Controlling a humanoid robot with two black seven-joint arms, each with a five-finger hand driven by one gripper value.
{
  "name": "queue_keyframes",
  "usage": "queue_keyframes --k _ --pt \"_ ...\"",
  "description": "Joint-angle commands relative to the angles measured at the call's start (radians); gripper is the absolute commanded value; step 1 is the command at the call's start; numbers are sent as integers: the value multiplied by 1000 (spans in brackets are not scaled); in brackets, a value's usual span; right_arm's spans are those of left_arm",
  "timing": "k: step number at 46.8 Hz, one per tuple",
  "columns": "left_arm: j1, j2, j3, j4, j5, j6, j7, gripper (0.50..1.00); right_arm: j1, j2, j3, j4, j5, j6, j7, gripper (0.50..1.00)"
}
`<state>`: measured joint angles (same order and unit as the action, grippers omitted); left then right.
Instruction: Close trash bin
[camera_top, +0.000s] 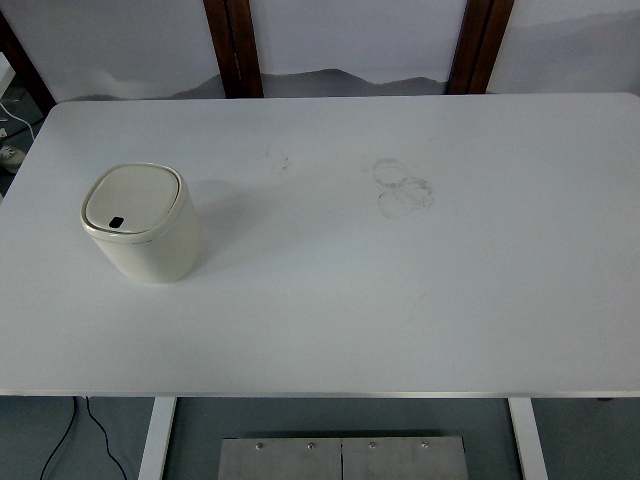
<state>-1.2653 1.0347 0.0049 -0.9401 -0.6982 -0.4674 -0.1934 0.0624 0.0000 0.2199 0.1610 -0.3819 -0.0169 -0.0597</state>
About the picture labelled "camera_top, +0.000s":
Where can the cream plastic trash bin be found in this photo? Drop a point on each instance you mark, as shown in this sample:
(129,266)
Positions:
(150,250)

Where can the white table leg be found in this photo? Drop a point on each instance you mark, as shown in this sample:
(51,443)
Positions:
(529,440)
(157,440)

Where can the grey metal plate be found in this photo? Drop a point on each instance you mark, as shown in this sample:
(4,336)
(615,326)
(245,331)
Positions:
(280,462)
(402,462)

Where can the white box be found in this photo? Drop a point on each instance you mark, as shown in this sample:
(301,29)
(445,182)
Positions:
(5,75)

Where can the white mountain painting screen panel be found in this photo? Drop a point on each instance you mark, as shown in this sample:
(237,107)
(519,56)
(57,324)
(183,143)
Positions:
(125,45)
(360,40)
(575,45)

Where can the white power plug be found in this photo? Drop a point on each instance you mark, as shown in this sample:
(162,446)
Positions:
(11,156)

